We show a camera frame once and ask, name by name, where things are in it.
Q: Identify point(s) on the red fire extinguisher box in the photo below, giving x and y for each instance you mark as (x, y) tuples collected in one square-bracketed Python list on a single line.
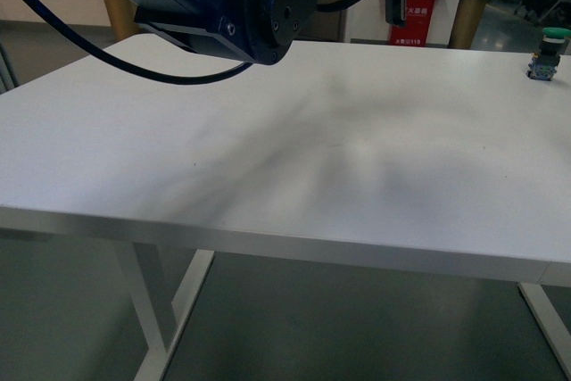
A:
[(415, 31)]

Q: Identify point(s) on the white table leg frame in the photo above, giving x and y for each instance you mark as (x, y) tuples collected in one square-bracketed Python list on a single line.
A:
[(161, 315)]

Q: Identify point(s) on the grey door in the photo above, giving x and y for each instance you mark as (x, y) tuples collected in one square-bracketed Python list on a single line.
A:
[(326, 26)]

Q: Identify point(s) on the grey curtain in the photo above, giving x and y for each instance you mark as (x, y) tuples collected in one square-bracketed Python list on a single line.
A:
[(8, 79)]

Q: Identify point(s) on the green mushroom push button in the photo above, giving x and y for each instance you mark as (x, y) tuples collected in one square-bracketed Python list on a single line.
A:
[(544, 63)]

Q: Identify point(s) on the left potted green plant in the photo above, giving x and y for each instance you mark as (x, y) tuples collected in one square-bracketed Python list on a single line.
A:
[(121, 15)]

